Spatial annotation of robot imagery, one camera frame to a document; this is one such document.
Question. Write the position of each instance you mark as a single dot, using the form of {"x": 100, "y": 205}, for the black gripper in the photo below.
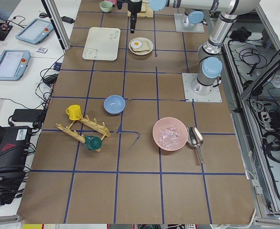
{"x": 134, "y": 6}

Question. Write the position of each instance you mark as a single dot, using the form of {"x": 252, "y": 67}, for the bread slice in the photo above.
{"x": 144, "y": 48}
{"x": 143, "y": 8}

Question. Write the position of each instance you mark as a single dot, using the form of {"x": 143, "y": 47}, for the cream round plate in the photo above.
{"x": 150, "y": 43}

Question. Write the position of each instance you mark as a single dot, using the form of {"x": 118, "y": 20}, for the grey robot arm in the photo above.
{"x": 191, "y": 15}
{"x": 210, "y": 65}

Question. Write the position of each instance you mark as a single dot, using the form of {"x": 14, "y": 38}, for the wooden cutting board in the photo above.
{"x": 148, "y": 14}

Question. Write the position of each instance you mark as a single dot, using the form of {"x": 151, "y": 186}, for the fake fried egg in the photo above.
{"x": 135, "y": 44}

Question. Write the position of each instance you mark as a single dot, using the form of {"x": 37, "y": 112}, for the light green bowl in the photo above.
{"x": 106, "y": 6}

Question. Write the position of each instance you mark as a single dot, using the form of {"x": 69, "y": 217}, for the cream bear tray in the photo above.
{"x": 102, "y": 44}

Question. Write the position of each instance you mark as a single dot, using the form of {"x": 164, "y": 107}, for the blue bowl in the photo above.
{"x": 114, "y": 104}

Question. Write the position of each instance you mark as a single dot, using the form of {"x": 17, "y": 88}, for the upper blue teach pendant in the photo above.
{"x": 35, "y": 31}

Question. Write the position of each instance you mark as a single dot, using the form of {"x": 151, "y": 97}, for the blue teach pendant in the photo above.
{"x": 35, "y": 31}
{"x": 13, "y": 64}

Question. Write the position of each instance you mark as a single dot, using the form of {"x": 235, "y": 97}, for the yellow cup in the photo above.
{"x": 74, "y": 112}

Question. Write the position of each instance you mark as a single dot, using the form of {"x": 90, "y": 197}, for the pink bowl with ice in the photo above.
{"x": 170, "y": 134}

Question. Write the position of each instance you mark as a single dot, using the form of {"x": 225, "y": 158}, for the lower blue teach pendant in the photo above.
{"x": 13, "y": 64}

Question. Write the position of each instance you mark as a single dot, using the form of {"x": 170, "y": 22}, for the dark green cup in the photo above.
{"x": 92, "y": 142}

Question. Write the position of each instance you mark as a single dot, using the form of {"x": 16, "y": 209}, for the metal scoop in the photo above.
{"x": 195, "y": 140}

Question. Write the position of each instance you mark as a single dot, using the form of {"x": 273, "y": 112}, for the black power adapter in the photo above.
{"x": 27, "y": 115}

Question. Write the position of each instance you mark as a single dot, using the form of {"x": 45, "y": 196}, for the black computer box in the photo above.
{"x": 14, "y": 143}

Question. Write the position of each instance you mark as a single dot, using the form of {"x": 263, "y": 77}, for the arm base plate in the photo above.
{"x": 182, "y": 24}
{"x": 195, "y": 92}

